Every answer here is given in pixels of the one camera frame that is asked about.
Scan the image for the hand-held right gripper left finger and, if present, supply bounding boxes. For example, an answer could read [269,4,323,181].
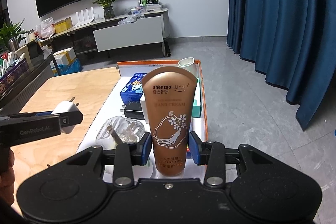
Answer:
[63,133,153,187]

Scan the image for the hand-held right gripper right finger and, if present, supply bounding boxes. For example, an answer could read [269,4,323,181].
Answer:
[189,132,278,186]

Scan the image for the white charger cube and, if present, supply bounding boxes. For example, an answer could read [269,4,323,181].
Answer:
[50,97,79,135]

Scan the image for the clear plastic packet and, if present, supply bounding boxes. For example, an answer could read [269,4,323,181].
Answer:
[96,116,147,151]

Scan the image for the black charger plug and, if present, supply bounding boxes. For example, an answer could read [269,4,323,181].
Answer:
[120,102,145,120]

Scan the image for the white tray orange rim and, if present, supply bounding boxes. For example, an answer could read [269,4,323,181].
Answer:
[76,59,209,180]

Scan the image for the brown hand cream tube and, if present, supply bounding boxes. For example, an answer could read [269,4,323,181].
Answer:
[142,67,198,178]

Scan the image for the white and green carton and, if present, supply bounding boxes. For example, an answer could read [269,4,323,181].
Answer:
[140,77,202,123]

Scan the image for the blue plastic floss pick box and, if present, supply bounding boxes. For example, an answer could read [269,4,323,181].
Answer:
[120,72,147,105]

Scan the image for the white plug-in heater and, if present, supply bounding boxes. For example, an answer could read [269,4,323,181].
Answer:
[178,57,196,75]

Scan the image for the person's left hand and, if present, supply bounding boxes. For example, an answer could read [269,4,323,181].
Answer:
[0,149,15,205]

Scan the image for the black oval glass table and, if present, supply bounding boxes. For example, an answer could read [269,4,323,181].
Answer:
[0,51,54,109]

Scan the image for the purple patterned tray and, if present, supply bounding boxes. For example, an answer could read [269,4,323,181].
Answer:
[0,59,29,97]

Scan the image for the blue plastic bag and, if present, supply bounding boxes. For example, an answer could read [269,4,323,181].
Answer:
[51,57,83,75]

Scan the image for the white and yellow cardboard box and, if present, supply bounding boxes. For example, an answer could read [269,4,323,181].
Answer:
[53,47,76,64]

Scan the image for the pile of medicine boxes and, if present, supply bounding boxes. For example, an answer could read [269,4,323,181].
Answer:
[0,51,19,75]

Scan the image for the steel cup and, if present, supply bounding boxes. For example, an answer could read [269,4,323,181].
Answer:
[8,38,19,52]

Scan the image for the white plastic bag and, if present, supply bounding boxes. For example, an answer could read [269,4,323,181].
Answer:
[35,17,55,39]

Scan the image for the leafy plant beside steel cup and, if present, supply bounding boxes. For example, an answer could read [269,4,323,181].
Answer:
[0,19,29,52]

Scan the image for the white router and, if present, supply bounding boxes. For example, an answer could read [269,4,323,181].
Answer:
[74,7,95,28]

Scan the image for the white low cabinet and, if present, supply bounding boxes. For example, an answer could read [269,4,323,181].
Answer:
[37,7,171,58]

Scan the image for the pile of clear plastic packets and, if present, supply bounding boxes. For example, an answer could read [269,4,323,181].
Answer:
[118,5,147,26]

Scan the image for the blue curtain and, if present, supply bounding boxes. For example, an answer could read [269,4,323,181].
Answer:
[226,0,336,132]

